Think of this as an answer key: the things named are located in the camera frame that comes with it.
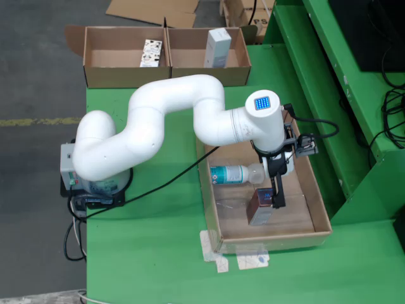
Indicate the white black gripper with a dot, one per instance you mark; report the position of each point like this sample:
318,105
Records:
289,161

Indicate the red brown product box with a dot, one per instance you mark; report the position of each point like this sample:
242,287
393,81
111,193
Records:
260,209

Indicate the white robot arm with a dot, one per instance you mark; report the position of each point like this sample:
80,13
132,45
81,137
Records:
177,92

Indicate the grey robot base box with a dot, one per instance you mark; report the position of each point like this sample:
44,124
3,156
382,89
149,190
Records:
67,164

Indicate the shallow cardboard tray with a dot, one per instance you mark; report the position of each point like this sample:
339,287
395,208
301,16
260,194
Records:
269,240

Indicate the printed brown cardboard box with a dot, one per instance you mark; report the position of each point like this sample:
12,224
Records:
240,12

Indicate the open cardboard box with flap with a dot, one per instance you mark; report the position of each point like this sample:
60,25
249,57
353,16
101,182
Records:
126,77

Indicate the flat cardboard sheet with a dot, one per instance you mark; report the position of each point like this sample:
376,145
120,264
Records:
152,11

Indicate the white spray bottle teal label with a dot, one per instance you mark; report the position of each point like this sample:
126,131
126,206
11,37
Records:
229,174

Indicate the square white tape patch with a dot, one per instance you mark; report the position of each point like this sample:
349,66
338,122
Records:
253,261

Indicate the long white tape patch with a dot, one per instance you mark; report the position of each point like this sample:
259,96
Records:
209,244

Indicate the tall white carton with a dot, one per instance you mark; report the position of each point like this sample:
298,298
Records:
216,47

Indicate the black monitor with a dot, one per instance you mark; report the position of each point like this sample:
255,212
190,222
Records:
354,31

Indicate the white black patterned carton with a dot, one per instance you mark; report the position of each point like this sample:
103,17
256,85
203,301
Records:
151,54

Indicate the black wrist mount bracket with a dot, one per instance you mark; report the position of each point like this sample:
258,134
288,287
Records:
290,136

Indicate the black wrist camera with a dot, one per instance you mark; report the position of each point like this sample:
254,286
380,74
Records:
306,145

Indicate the green metal shelf frame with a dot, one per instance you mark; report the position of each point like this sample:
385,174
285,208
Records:
316,79

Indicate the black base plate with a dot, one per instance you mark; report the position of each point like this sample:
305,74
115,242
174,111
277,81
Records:
117,202

